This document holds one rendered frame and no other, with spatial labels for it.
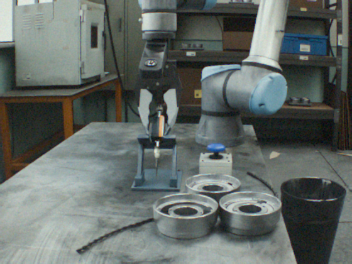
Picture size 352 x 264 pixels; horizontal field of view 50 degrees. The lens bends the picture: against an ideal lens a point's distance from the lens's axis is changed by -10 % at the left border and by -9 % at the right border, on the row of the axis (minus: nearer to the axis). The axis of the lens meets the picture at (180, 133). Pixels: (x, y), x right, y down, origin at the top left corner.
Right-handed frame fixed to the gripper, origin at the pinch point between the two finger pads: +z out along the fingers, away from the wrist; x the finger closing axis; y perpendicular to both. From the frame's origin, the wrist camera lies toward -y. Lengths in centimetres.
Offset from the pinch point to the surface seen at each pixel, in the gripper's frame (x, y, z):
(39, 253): 14.8, -37.7, 11.9
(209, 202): -10.6, -22.5, 8.5
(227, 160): -14.9, -1.5, 7.4
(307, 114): -120, 315, 53
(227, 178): -14.5, -10.6, 8.4
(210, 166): -11.2, -2.6, 8.3
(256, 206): -18.8, -23.0, 9.2
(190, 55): 0, 320, -4
